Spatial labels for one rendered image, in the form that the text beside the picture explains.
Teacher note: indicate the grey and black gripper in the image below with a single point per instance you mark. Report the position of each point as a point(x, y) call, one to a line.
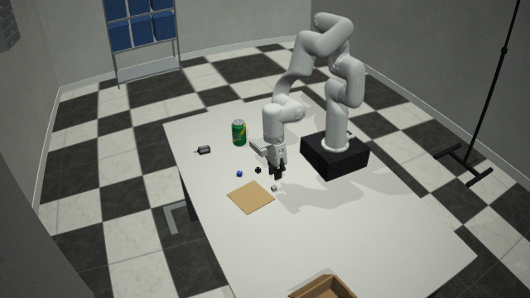
point(277, 156)

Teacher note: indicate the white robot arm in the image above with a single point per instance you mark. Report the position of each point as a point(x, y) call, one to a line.
point(336, 31)

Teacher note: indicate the tan square mat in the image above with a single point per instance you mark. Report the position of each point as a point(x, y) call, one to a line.
point(250, 197)

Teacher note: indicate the open brown cardboard box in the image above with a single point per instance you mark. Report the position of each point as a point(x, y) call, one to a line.
point(325, 286)

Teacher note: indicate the green soda can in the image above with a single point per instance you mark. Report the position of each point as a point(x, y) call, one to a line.
point(239, 132)

